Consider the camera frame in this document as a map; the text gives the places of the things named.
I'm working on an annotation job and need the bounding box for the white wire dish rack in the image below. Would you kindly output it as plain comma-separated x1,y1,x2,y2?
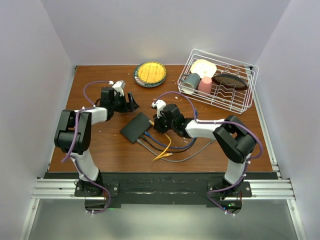
177,49,259,114

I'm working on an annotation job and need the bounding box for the grey mug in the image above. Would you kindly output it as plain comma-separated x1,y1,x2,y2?
181,73,201,94

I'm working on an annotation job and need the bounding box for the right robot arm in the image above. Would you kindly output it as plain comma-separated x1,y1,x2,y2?
151,100,262,197

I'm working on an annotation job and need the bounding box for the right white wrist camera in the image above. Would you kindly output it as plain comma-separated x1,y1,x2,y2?
151,99,167,119

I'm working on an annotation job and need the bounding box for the black network switch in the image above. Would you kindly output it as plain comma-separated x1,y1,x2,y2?
120,112,152,144

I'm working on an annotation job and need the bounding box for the pink cup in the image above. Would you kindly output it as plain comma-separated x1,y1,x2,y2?
198,76,212,97

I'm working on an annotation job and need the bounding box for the grey ethernet cable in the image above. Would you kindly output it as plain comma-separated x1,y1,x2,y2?
136,138,216,163

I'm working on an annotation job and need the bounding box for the brown plate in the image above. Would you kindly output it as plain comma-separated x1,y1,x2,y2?
212,73,248,91

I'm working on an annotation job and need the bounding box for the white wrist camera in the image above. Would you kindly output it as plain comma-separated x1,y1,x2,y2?
108,80,126,97
151,99,167,119

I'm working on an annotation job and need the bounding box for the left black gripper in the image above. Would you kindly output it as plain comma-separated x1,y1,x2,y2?
111,92,139,113

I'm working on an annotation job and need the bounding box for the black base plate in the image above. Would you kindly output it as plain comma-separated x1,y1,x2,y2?
44,171,280,210

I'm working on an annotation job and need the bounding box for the yellow and green plate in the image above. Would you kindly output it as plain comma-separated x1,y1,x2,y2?
133,61,167,88

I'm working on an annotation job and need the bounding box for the yellow ethernet cable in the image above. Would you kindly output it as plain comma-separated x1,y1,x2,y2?
148,119,174,162

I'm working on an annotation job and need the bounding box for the aluminium frame rail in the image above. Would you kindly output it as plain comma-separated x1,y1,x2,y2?
20,171,306,240

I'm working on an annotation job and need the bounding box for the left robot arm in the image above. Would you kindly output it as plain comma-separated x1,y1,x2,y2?
54,80,139,196

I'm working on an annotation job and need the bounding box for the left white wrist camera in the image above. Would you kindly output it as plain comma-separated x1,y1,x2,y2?
108,80,126,97

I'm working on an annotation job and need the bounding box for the white bowl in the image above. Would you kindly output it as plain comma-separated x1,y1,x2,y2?
190,59,217,79

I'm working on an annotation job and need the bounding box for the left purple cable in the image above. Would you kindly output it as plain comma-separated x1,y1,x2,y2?
61,80,112,214

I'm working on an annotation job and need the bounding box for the black ethernet cable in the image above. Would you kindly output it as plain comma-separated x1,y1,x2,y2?
141,134,191,154

